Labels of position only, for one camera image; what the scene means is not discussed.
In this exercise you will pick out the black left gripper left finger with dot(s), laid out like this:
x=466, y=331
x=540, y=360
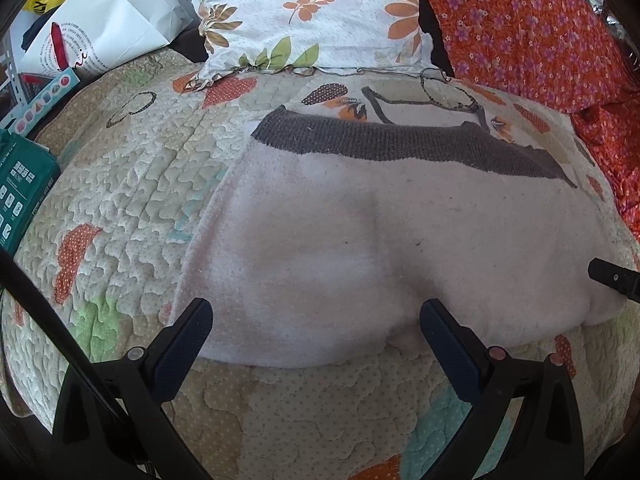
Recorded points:
x=88, y=442

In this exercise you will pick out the light blue toy box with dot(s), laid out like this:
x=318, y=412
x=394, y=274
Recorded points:
x=23, y=118

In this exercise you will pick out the pink sweater with grey trim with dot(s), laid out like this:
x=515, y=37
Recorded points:
x=328, y=234

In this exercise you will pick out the white floral pillow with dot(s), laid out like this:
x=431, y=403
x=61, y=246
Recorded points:
x=337, y=36

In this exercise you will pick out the red floral blanket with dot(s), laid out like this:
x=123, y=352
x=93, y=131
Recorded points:
x=557, y=53

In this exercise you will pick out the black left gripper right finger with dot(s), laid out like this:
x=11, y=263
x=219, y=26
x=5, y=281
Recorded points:
x=546, y=439

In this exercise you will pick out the teal cardboard box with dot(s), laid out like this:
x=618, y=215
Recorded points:
x=28, y=172

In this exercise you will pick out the white paper bag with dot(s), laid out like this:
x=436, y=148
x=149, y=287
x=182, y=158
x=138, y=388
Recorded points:
x=99, y=35

